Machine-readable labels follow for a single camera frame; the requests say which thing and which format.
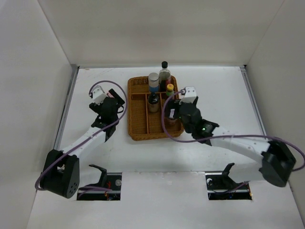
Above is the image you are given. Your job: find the left metal table rail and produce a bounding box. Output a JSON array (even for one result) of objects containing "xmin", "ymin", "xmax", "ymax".
[{"xmin": 47, "ymin": 64, "xmax": 79, "ymax": 155}]

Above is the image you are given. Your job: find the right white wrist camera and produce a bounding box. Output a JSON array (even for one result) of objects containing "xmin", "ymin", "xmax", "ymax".
[{"xmin": 180, "ymin": 86, "xmax": 197, "ymax": 104}]

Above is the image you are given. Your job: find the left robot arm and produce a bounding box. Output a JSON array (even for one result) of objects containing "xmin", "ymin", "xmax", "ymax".
[{"xmin": 35, "ymin": 86, "xmax": 127, "ymax": 198}]

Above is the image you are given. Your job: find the tall dark sauce bottle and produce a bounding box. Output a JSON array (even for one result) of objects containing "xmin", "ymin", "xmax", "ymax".
[{"xmin": 159, "ymin": 61, "xmax": 171, "ymax": 92}]

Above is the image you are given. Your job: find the right metal table rail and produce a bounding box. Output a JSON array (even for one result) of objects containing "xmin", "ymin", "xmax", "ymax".
[{"xmin": 240, "ymin": 65, "xmax": 266, "ymax": 135}]

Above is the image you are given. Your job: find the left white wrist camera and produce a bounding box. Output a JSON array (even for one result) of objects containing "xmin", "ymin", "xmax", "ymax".
[{"xmin": 89, "ymin": 85, "xmax": 107, "ymax": 105}]

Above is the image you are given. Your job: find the purple cable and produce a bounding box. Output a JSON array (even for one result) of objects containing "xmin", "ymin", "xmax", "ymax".
[
  {"xmin": 161, "ymin": 90, "xmax": 305, "ymax": 195},
  {"xmin": 35, "ymin": 80, "xmax": 128, "ymax": 198}
]

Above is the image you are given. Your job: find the metal table rail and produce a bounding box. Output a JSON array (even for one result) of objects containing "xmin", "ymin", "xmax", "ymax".
[
  {"xmin": 47, "ymin": 64, "xmax": 79, "ymax": 155},
  {"xmin": 240, "ymin": 65, "xmax": 266, "ymax": 135}
]

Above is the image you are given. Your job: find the blue label silver cap jar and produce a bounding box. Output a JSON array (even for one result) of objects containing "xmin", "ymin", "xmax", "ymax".
[{"xmin": 148, "ymin": 73, "xmax": 159, "ymax": 93}]

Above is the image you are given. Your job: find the yellow cap chili sauce bottle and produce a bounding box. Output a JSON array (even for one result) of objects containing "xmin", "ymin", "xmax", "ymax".
[{"xmin": 166, "ymin": 83, "xmax": 174, "ymax": 97}]

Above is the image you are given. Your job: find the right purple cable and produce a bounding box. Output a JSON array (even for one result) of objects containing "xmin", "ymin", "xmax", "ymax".
[{"xmin": 161, "ymin": 90, "xmax": 305, "ymax": 195}]

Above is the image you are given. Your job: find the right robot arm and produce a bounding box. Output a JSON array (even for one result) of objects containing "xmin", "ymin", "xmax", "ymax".
[{"xmin": 162, "ymin": 99, "xmax": 296, "ymax": 189}]

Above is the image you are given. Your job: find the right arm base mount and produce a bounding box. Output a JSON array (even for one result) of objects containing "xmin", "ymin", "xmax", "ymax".
[{"xmin": 205, "ymin": 163, "xmax": 252, "ymax": 200}]

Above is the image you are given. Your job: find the black cap brown spice bottle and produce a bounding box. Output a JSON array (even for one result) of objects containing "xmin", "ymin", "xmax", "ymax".
[{"xmin": 147, "ymin": 92, "xmax": 159, "ymax": 113}]

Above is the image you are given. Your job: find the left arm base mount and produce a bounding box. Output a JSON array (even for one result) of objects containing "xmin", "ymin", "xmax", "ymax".
[{"xmin": 76, "ymin": 164, "xmax": 122, "ymax": 201}]

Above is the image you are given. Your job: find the small red label spice jar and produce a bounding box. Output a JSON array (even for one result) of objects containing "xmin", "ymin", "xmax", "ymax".
[{"xmin": 165, "ymin": 117, "xmax": 178, "ymax": 126}]

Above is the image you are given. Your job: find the brown wicker divided basket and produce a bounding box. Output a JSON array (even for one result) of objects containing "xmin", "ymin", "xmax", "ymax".
[{"xmin": 127, "ymin": 75, "xmax": 185, "ymax": 142}]

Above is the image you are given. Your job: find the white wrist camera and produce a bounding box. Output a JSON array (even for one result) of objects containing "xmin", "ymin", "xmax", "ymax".
[
  {"xmin": 180, "ymin": 86, "xmax": 197, "ymax": 104},
  {"xmin": 89, "ymin": 85, "xmax": 107, "ymax": 105}
]

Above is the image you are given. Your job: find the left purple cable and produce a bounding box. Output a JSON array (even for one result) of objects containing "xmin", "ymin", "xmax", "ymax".
[{"xmin": 35, "ymin": 80, "xmax": 128, "ymax": 198}]

